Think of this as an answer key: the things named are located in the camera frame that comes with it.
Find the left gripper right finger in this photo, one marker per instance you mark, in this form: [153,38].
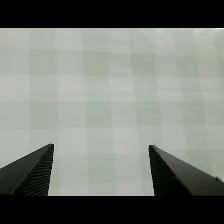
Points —
[176,176]

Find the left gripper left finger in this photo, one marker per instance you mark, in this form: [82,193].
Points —
[31,173]

